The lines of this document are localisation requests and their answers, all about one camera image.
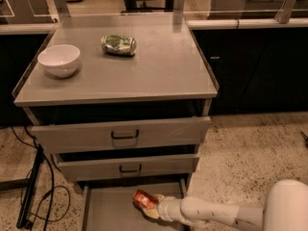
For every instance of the grey open bottom drawer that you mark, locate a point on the grey open bottom drawer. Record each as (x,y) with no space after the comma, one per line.
(108,204)

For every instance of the grey drawer cabinet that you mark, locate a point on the grey drawer cabinet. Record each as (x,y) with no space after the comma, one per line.
(166,78)

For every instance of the white ceramic bowl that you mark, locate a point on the white ceramic bowl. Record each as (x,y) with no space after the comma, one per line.
(60,60)

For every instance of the green soda can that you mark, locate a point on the green soda can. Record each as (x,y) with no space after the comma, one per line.
(119,45)

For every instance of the grey background counter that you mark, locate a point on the grey background counter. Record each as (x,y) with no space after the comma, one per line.
(244,9)

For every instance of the grey middle drawer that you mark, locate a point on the grey middle drawer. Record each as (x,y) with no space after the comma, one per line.
(129,167)

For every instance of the red coke can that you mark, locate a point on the red coke can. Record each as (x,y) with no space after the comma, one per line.
(144,200)

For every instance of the black floor bar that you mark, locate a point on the black floor bar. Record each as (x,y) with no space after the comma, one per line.
(30,187)

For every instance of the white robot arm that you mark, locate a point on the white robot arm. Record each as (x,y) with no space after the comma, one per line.
(285,209)

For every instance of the grey top drawer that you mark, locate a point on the grey top drawer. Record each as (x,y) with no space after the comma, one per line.
(73,138)

